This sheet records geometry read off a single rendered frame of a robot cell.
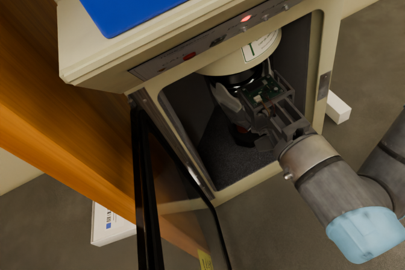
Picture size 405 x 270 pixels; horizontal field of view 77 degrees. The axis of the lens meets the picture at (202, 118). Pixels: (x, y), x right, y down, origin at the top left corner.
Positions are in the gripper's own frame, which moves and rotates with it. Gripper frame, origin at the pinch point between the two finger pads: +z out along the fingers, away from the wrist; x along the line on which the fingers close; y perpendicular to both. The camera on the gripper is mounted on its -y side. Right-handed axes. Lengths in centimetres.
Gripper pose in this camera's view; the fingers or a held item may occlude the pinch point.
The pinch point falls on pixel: (236, 76)
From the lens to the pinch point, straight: 52.7
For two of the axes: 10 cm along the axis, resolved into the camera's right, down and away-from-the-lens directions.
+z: -4.0, -7.0, 5.9
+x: -8.9, 4.6, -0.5
